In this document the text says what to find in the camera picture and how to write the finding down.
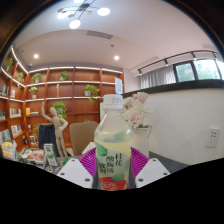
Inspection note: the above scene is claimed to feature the clear yellow drink bottle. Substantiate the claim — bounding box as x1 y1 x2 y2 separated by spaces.
93 93 134 192

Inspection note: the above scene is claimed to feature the ceiling air vent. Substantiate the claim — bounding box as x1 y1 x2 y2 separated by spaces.
86 30 114 40

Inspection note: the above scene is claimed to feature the orange wooden shelf unit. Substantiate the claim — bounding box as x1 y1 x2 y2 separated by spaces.
0 46 125 151

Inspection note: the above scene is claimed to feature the round-bulb ceiling chandelier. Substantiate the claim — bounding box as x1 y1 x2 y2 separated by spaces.
56 0 112 30

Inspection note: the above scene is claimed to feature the grey curtain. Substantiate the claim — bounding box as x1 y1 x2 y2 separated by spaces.
139 64 177 89

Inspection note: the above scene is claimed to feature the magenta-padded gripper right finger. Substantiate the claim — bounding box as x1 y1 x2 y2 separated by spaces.
128 147 171 189

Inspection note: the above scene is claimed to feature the white wall outlet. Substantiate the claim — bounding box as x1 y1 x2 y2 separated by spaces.
205 128 220 148

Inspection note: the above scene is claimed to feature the green white box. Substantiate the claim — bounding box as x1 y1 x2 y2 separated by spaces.
60 156 72 168

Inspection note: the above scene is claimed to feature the black track light rail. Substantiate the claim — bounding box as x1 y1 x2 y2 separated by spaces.
137 49 218 75

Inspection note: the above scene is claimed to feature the dark chair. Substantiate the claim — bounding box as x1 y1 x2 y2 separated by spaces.
37 123 61 157

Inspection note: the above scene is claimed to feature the pink white flower bouquet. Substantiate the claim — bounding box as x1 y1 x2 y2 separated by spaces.
122 91 152 129

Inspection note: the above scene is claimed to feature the beige chair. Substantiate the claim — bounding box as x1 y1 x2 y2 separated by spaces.
68 121 99 157

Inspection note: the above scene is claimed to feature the wooden artist mannequin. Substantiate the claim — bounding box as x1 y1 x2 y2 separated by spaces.
40 101 69 158

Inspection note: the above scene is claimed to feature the window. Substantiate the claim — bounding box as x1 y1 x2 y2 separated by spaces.
173 59 224 83

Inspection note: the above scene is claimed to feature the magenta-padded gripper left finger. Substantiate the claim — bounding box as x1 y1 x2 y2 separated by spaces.
56 147 100 190

